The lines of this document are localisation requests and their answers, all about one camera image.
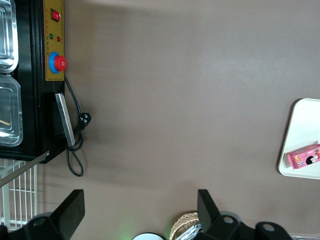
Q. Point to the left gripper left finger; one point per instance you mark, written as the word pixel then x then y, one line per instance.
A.
pixel 62 222

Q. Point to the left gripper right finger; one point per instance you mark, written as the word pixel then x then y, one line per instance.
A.
pixel 220 227

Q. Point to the cream plastic serving tray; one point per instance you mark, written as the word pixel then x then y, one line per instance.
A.
pixel 305 120

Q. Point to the stack of foil trays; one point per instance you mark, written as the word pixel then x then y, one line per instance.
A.
pixel 191 232

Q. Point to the light wicker basket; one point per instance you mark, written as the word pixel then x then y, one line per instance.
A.
pixel 182 222

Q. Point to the pink cartoon snack packet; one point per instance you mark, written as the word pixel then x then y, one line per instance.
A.
pixel 306 156

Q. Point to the steel food container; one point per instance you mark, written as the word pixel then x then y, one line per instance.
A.
pixel 7 32
pixel 7 110

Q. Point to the black machine yellow panel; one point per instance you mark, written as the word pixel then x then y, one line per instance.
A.
pixel 35 100

